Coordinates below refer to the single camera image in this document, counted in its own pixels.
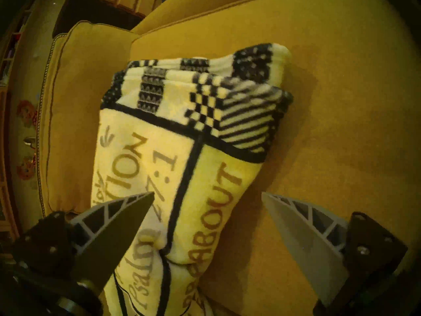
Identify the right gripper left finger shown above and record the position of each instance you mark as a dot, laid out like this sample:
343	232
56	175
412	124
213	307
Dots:
105	239

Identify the wooden cubby shelf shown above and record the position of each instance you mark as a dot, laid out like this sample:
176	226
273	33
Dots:
10	48

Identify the mustard sofa back cushion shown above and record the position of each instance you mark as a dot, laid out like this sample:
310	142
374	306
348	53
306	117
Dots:
72	104

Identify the printed scripture fleece blanket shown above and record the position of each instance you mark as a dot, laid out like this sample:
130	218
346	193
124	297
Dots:
158	160

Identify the cartoon pig wall decoration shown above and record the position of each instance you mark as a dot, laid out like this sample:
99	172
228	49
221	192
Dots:
26	168
27	113

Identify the mustard fabric loveseat sofa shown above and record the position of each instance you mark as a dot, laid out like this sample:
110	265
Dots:
345	88

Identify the mustard sofa seat cushion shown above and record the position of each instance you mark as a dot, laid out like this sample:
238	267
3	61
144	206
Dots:
345	121

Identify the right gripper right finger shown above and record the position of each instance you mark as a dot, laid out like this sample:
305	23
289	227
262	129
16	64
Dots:
312	246

